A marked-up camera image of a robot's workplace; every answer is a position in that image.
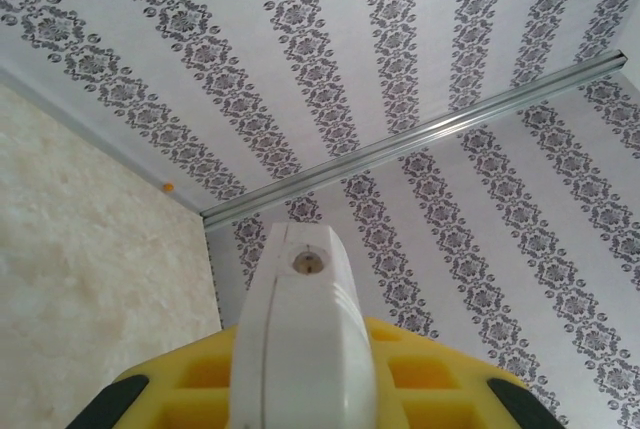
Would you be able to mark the aluminium frame post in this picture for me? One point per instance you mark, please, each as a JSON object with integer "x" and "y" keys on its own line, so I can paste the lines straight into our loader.
{"x": 400, "y": 144}

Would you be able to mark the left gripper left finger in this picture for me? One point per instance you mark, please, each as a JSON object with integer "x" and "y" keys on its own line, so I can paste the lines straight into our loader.
{"x": 200, "y": 389}

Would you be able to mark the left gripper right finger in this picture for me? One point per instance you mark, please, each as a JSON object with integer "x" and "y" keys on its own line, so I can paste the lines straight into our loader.
{"x": 430, "y": 389}

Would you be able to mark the small orange dot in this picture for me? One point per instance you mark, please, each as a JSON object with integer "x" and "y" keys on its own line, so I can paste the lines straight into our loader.
{"x": 168, "y": 187}

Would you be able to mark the white remote control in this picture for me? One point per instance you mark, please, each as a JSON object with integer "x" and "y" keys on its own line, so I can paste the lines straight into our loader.
{"x": 300, "y": 349}

